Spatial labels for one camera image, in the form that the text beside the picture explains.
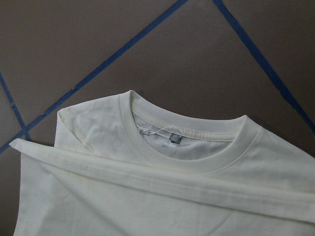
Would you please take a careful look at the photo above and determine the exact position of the cream long-sleeve cat shirt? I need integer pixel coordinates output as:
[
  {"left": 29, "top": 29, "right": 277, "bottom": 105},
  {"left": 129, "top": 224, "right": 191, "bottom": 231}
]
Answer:
[{"left": 10, "top": 90, "right": 315, "bottom": 236}]

